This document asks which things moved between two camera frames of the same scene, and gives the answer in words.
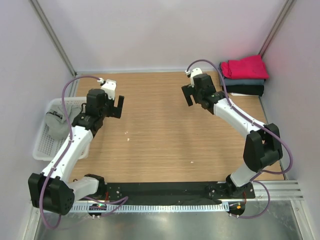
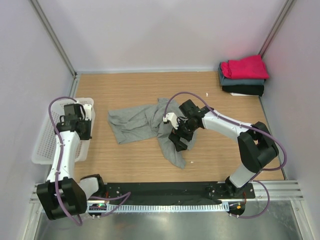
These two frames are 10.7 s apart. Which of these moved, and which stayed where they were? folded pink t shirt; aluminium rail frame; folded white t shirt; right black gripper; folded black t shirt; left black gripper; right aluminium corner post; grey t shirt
Moved: right black gripper; left black gripper; grey t shirt
Stayed: folded black t shirt; folded white t shirt; right aluminium corner post; aluminium rail frame; folded pink t shirt
